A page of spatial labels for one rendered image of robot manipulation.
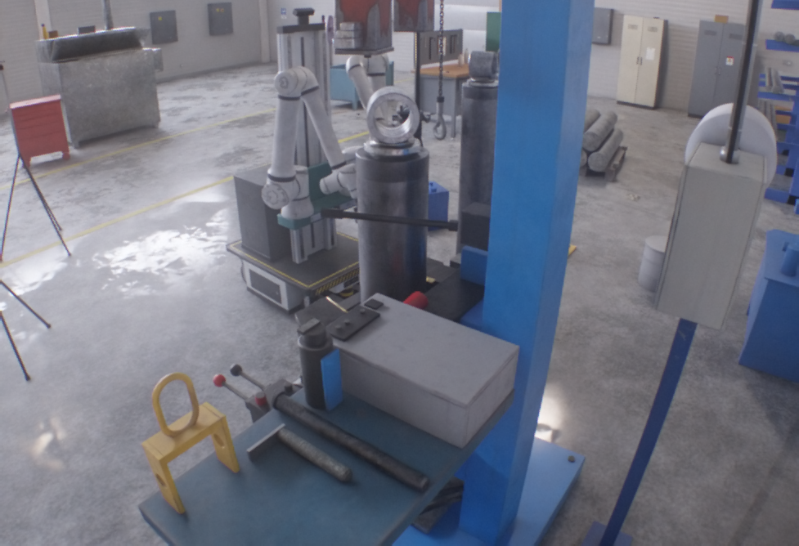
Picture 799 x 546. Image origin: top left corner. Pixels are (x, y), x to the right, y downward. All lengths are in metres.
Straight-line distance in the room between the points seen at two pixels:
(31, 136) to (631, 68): 10.63
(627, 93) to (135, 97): 9.25
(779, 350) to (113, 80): 9.01
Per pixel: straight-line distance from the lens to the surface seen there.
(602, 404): 2.99
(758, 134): 1.64
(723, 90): 11.39
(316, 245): 3.60
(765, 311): 3.40
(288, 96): 2.74
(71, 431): 3.09
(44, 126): 8.44
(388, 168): 1.51
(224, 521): 1.08
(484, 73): 2.83
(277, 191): 2.87
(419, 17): 1.66
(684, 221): 1.39
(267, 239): 3.47
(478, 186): 2.93
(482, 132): 2.85
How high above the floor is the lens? 1.91
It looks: 26 degrees down
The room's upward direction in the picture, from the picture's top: straight up
